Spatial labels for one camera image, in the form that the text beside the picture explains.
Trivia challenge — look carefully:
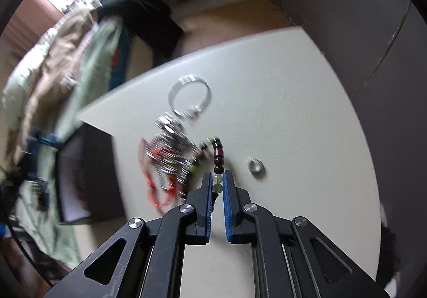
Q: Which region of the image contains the silver charm bracelet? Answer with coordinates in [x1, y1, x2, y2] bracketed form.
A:
[145, 112, 201, 192]

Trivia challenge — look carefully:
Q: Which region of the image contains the dark mixed bead bracelet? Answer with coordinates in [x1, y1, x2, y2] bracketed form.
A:
[196, 136, 226, 196]

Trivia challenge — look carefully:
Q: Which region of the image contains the beige duvet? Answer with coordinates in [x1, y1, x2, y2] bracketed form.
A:
[1, 8, 98, 166]

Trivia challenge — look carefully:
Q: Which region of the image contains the small silver ring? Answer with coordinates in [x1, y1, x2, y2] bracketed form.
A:
[247, 157, 266, 177]

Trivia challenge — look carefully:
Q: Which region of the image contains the red string bracelet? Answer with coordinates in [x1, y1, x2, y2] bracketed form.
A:
[140, 137, 181, 209]

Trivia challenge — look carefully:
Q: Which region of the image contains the white low table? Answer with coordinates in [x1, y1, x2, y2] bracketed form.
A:
[79, 28, 381, 297]

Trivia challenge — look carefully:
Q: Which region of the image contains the dark grey wardrobe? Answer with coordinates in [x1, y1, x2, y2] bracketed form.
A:
[271, 0, 426, 295]

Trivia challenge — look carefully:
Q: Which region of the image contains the green bed sheet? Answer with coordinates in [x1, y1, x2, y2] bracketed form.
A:
[5, 16, 122, 268]

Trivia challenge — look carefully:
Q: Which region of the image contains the black clothing on bed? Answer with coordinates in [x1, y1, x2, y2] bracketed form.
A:
[97, 0, 184, 58]

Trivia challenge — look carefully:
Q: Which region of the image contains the black jewelry box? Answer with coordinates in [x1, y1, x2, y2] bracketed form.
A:
[54, 123, 125, 225]

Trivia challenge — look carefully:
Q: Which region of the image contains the silver bangle ring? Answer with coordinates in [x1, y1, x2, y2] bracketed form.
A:
[167, 75, 212, 118]

